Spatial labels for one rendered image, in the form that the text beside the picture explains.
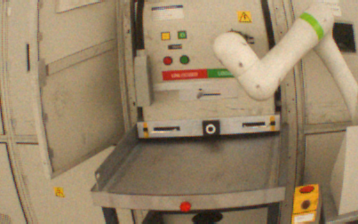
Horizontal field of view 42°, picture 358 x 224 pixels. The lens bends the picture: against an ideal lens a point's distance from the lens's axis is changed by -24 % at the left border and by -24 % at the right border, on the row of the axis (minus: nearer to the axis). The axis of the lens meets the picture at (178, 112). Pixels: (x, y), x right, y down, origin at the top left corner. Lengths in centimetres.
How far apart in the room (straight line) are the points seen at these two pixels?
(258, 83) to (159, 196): 43
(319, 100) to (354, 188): 79
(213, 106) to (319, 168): 58
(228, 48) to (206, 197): 43
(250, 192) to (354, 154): 40
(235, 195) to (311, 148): 72
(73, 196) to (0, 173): 52
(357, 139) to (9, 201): 200
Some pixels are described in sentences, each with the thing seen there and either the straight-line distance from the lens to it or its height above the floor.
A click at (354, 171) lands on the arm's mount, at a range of 155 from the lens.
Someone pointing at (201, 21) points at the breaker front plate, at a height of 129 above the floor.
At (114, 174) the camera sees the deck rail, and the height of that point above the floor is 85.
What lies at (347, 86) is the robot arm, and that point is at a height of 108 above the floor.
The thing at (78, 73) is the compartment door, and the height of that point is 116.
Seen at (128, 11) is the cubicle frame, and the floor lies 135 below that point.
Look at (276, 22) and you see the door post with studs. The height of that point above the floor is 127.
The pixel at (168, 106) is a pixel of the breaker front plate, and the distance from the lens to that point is 219.
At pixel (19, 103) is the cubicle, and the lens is 257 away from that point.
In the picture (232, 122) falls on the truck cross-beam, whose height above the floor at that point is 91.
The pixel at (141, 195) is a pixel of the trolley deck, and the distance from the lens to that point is 172.
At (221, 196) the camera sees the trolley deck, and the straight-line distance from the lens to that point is 168.
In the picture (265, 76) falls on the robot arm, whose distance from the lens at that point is 170.
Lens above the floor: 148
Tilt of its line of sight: 14 degrees down
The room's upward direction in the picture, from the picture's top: 6 degrees counter-clockwise
